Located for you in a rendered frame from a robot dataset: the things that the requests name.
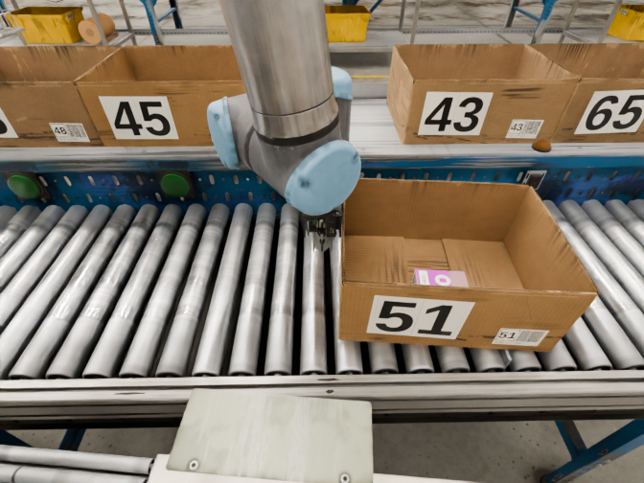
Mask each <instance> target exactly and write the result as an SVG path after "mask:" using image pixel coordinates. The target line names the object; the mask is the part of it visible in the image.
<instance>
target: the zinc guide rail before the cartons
mask: <svg viewBox="0 0 644 483"><path fill-rule="evenodd" d="M353 146H354V148H355V149H356V151H357V152H358V154H359V157H360V158H405V157H516V156H627V155H644V143H562V144H551V148H552V150H551V151H550V152H538V151H535V150H533V149H532V144H445V145H353ZM184 159H220V158H219V155H218V153H217V151H216V148H215V146H211V147H95V148H0V161H73V160H184Z"/></svg>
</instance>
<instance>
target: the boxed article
mask: <svg viewBox="0 0 644 483"><path fill-rule="evenodd" d="M411 284H417V285H434V286H453V287H468V282H467V279H466V276H465V272H464V271H448V270H429V269H415V270H414V274H413V278H412V281H411Z"/></svg>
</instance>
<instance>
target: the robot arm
mask: <svg viewBox="0 0 644 483"><path fill-rule="evenodd" d="M219 3H220V6H221V10H222V13H223V16H224V20H225V23H226V27H227V30H228V33H229V36H230V39H231V43H232V46H233V50H234V53H235V56H236V60H237V63H238V66H239V69H240V72H241V78H242V82H243V85H244V88H245V92H246V93H245V94H241V95H238V96H234V97H230V98H227V97H224V98H223V99H222V100H219V101H215V102H212V103H210V104H209V106H208V109H207V120H208V125H209V129H210V133H211V136H212V140H213V143H214V145H215V148H216V151H217V153H218V156H219V158H220V160H221V162H222V163H223V165H224V166H225V167H226V168H227V169H229V170H234V169H237V170H238V169H240V168H241V167H243V166H245V165H246V166H247V167H248V168H249V169H250V170H252V171H253V172H254V173H256V174H257V175H259V176H260V177H261V178H262V179H263V180H264V181H265V182H267V183H268V184H269V185H270V186H271V187H272V188H273V189H275V190H276V191H277V192H278V193H279V194H280V195H281V196H283V197H284V198H285V199H286V201H287V203H288V204H289V205H290V206H292V207H295V208H297V209H298V210H299V211H300V222H301V224H302V225H303V226H304V238H305V237H306V230H307V233H308V237H309V239H310V241H311V243H312V252H314V250H315V248H316V249H317V250H319V251H320V252H322V251H323V252H324V251H326V250H327V249H328V248H330V251H331V252H332V251H333V241H334V239H335V237H336V234H337V233H338V232H339V238H341V228H342V216H343V204H342V203H343V202H344V201H345V200H346V199H347V197H348V196H349V195H350V194H351V192H352V191H353V189H354V188H355V186H356V184H357V181H358V179H359V175H360V169H361V162H360V157H359V154H358V152H357V150H356V149H355V148H354V146H353V145H352V144H351V143H350V142H349V138H350V122H351V104H352V99H353V96H352V79H351V77H350V75H349V74H348V73H347V72H345V71H344V70H341V69H339V68H336V67H332V66H331V57H330V48H329V40H328V32H327V23H326V14H325V6H324V0H219ZM320 234H324V239H323V241H321V239H320Z"/></svg>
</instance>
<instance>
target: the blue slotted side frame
mask: <svg viewBox="0 0 644 483"><path fill-rule="evenodd" d="M360 162H361V169H360V172H361V173H364V176H363V178H365V177H368V178H377V174H378V173H380V178H383V179H400V178H401V174H402V173H404V179H413V180H424V176H425V173H428V177H427V180H440V181H447V179H448V175H449V173H452V175H451V179H450V181H465V182H489V183H511V184H522V182H523V180H524V177H525V175H526V174H527V172H528V171H547V172H546V175H545V177H544V179H543V180H542V182H541V184H540V186H539V187H538V189H537V190H535V191H536V192H537V193H538V195H539V196H540V198H541V200H542V201H544V200H551V201H552V202H553V203H554V204H555V205H556V206H557V208H558V206H559V205H560V204H561V202H563V201H566V200H570V199H571V200H574V201H576V202H577V203H578V205H579V206H580V207H581V206H582V204H583V203H584V202H585V201H588V200H592V199H595V200H598V201H599V202H600V203H601V204H602V205H603V206H604V205H605V204H606V202H607V201H611V200H614V199H619V200H621V201H622V202H623V203H625V204H626V205H627V204H628V202H629V201H630V200H636V199H644V155H627V156H516V157H405V158H360ZM156 170H187V171H189V174H190V177H191V180H192V183H193V186H194V190H195V197H184V201H183V200H181V199H180V197H165V196H164V194H163V192H162V189H161V186H160V184H159V181H158V178H157V176H156V173H155V171H156ZM24 171H32V172H34V173H35V174H36V176H37V177H38V179H39V180H40V182H41V183H42V185H43V186H44V188H45V190H46V191H47V193H48V194H49V196H50V198H45V200H46V201H47V202H44V201H43V200H42V199H41V198H33V199H31V198H21V199H22V200H23V202H21V201H20V200H19V199H18V198H17V196H16V194H15V193H14V192H13V191H12V190H11V189H10V187H9V185H8V182H7V181H6V179H5V178H4V177H3V175H2V174H1V172H24ZM639 171H640V174H639V175H638V176H637V178H636V179H634V180H633V178H634V176H635V175H636V173H637V172H639ZM568 172H570V174H569V176H568V177H567V179H566V180H564V177H565V175H566V173H568ZM591 172H594V173H593V174H592V176H591V178H590V179H589V180H587V177H588V176H589V174H590V173H591ZM614 172H617V173H616V175H615V176H614V178H613V179H612V180H610V178H611V176H612V175H613V173H614ZM473 173H475V177H474V180H473V181H470V180H471V177H472V174H473ZM496 173H499V175H498V178H497V180H496V181H494V178H495V174H496ZM520 173H523V174H522V176H521V179H520V180H519V181H517V179H518V175H519V174H520ZM234 174H235V175H236V176H237V177H238V181H239V183H235V181H234V176H233V175H234ZM113 175H114V176H116V178H117V180H118V182H119V185H118V184H116V183H115V181H114V179H113V177H112V176H113ZM137 175H139V176H140V177H141V179H142V181H143V184H140V183H139V181H138V178H137ZM209 175H212V176H213V177H214V181H215V183H214V184H212V183H211V181H210V177H209ZM508 175H509V177H507V176H508ZM555 175H556V176H555ZM578 175H579V176H578ZM601 175H602V176H601ZM624 175H625V176H624ZM40 176H41V177H43V179H44V180H45V182H46V183H47V185H44V184H43V182H42V181H41V179H40V178H39V177H40ZM64 176H66V177H67V178H68V179H69V181H70V183H71V185H69V184H68V183H67V182H66V180H65V178H64ZM88 176H91V177H92V178H93V180H94V182H95V185H93V184H92V183H91V181H90V179H89V178H88ZM414 176H415V178H413V177H414ZM437 176H439V177H438V178H436V177H437ZM460 176H462V177H461V178H460ZM484 176H486V177H484ZM554 176H555V177H554ZM389 177H391V178H389ZM223 178H224V179H225V180H223ZM246 178H249V179H248V180H247V179H246ZM127 179H128V180H129V181H127ZM151 179H152V180H153V181H152V180H151ZM199 179H201V180H199ZM55 180H56V181H55ZM79 180H80V181H79ZM638 188H639V190H638V191H637V193H636V194H635V195H634V196H632V195H633V193H634V192H635V190H636V189H638ZM547 189H549V191H548V193H547V195H546V196H545V197H542V196H543V195H544V193H545V191H546V190H547ZM570 189H572V190H571V192H570V194H569V195H568V196H565V195H566V193H567V192H568V190H570ZM592 189H594V191H593V192H592V194H591V195H590V196H587V195H588V194H589V192H590V191H591V190H592ZM614 189H617V190H616V191H615V193H614V194H613V195H612V196H610V194H611V193H612V191H613V190H614ZM249 192H250V193H252V195H253V200H250V199H249V195H248V193H249ZM272 192H274V193H275V196H276V199H275V200H273V199H272V195H271V193H272ZM624 192H625V193H624ZM156 193H158V194H160V197H161V201H159V200H158V199H157V196H156ZM202 193H205V194H206V196H207V200H204V199H203V195H202ZM225 193H228V194H229V196H230V200H227V199H226V195H225ZM623 193H624V194H623ZM62 194H65V195H66V196H67V198H68V199H69V201H70V202H68V201H66V200H65V198H64V196H63V195H62ZM86 194H89V195H90V197H91V199H92V200H93V201H89V199H88V197H87V196H86ZM109 194H113V196H114V198H115V200H116V201H113V200H112V199H111V197H110V195H109ZM133 194H136V195H137V198H138V200H139V201H136V200H135V199H134V196H133ZM123 196H124V197H125V198H123ZM146 196H147V197H146ZM216 196H217V197H216ZM77 197H78V198H77ZM195 203H196V204H200V205H202V206H203V207H204V208H205V209H206V216H205V219H204V221H203V222H207V220H208V217H209V215H210V212H211V209H212V207H213V206H214V205H215V204H217V203H221V204H224V205H226V206H227V207H228V208H229V211H230V213H229V217H228V220H227V222H232V218H233V215H234V211H235V208H236V206H237V205H238V204H240V203H246V204H248V205H250V206H251V207H252V209H253V215H252V220H251V221H256V219H257V215H258V209H259V206H260V205H261V204H263V203H270V204H272V205H274V207H275V208H276V217H275V221H281V212H282V207H283V206H284V205H285V204H286V203H287V201H286V199H285V198H284V197H283V196H281V195H280V194H279V193H278V192H277V191H276V190H275V189H273V188H272V187H271V186H270V185H269V184H268V183H267V182H265V181H264V180H263V179H262V183H259V182H258V176H257V174H256V173H254V172H253V171H252V170H250V169H249V168H248V167H247V166H246V165H245V166H243V167H241V168H240V169H238V170H237V169H234V170H229V169H227V168H226V167H225V166H224V165H223V163H222V162H221V160H220V159H184V160H73V161H0V206H4V205H6V206H10V207H14V208H15V210H16V211H17V212H19V211H20V210H21V209H22V208H23V207H24V206H27V205H32V206H34V207H38V208H39V210H40V211H41V212H43V211H44V210H45V209H46V207H48V206H50V205H56V206H60V207H61V208H62V209H63V210H64V211H65V212H67V211H68V210H69V208H70V207H71V206H73V205H80V206H84V207H85V208H86V209H87V210H88V211H89V213H90V212H91V211H92V210H93V208H94V207H95V206H96V205H100V204H102V205H105V206H107V207H109V208H110V209H111V210H112V212H113V214H114V212H115V211H116V209H117V208H118V206H120V205H122V204H126V205H129V206H131V207H133V208H134V209H135V211H136V216H137V214H138V212H139V211H140V209H141V207H142V206H143V205H145V204H151V205H154V206H155V207H157V208H158V210H159V212H160V215H159V217H158V219H157V221H156V222H158V220H159V219H160V217H161V215H162V213H163V211H164V209H165V207H166V206H167V205H168V204H176V205H178V206H179V207H181V209H182V210H183V216H182V218H181V220H180V222H182V221H183V219H184V217H185V215H186V212H187V210H188V208H189V206H190V205H192V204H195Z"/></svg>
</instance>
